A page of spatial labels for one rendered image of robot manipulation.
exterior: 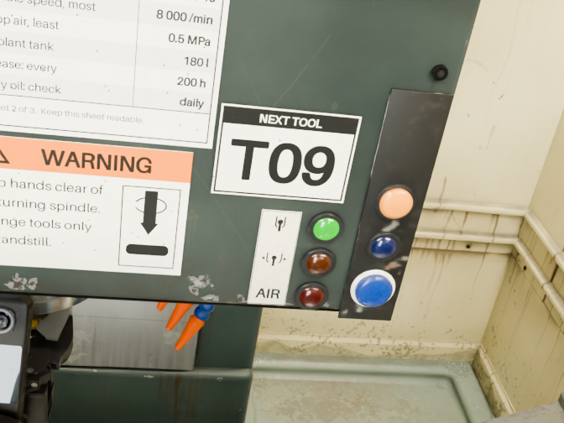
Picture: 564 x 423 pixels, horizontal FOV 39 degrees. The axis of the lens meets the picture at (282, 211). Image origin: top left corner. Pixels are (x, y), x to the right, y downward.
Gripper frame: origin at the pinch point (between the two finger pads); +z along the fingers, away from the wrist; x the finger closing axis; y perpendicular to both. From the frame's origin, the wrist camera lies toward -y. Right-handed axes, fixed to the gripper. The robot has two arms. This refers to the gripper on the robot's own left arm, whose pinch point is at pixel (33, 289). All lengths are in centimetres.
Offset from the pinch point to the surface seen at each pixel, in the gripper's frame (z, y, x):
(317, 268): -20.5, -21.4, 25.2
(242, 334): 45, 45, 30
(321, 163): -19.5, -30.1, 24.0
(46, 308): -8.1, -4.6, 2.8
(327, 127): -19.3, -32.9, 23.9
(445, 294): 81, 61, 85
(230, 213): -19.8, -25.3, 18.0
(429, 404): 67, 85, 83
